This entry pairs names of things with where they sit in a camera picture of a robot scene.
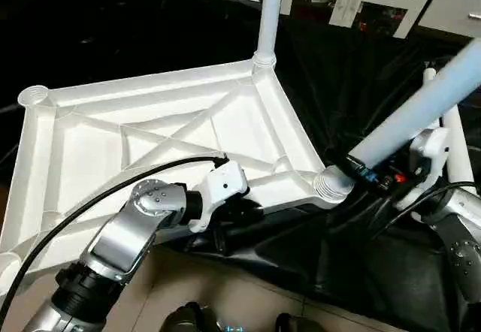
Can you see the grey right robot foot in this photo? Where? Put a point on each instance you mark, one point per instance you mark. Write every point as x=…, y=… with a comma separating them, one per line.
x=297, y=323

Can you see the black mat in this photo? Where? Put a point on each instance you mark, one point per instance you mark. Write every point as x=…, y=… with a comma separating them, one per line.
x=353, y=84

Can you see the grey left robot foot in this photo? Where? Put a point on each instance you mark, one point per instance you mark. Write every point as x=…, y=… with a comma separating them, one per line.
x=188, y=318

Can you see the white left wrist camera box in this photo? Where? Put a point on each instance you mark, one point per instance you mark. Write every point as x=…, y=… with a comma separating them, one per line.
x=222, y=189

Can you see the white plastic table leg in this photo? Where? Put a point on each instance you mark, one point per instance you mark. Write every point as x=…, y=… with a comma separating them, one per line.
x=421, y=114
x=267, y=16
x=458, y=144

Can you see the grey robot foot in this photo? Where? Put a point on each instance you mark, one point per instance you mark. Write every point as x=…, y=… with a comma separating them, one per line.
x=188, y=318
x=297, y=323

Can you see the white drawer unit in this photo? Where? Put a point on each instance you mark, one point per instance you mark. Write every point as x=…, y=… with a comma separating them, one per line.
x=455, y=9

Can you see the white plastic table top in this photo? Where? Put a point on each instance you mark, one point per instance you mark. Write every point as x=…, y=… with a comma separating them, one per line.
x=150, y=129

